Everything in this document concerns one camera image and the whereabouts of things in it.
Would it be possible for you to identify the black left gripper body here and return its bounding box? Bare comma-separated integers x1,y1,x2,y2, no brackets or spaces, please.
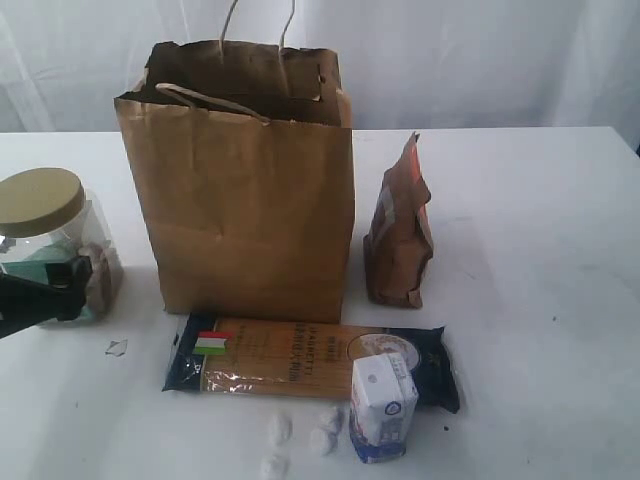
1,273,68,338

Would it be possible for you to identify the clear nut jar gold lid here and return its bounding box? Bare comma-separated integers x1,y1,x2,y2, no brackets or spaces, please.
1,167,123,325

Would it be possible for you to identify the brown paper bag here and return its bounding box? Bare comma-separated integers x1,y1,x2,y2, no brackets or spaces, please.
114,35,355,323

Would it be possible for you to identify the clear plastic scrap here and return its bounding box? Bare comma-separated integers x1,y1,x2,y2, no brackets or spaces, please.
105,339,128,358

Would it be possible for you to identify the spaghetti packet dark blue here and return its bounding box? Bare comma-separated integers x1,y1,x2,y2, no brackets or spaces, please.
163,313,460,413

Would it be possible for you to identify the white crumpled wad upper left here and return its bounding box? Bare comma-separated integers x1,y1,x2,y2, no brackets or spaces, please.
267,412,293,447

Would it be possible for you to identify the white crumpled wad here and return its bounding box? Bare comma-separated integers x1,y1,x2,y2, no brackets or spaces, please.
309,427,337,457
260,453,289,480
319,405,344,435
267,412,293,447

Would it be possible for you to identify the white crumpled wad bottom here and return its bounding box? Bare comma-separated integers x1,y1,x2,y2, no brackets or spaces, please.
260,453,289,480

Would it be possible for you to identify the white crumpled wad upper right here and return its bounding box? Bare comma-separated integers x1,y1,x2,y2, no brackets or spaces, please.
319,405,344,435

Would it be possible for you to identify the white crumpled wad lower right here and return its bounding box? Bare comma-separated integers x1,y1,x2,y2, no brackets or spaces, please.
309,427,337,457

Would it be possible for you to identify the brown stand-up pouch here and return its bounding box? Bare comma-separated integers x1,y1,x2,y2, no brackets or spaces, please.
363,132,434,309

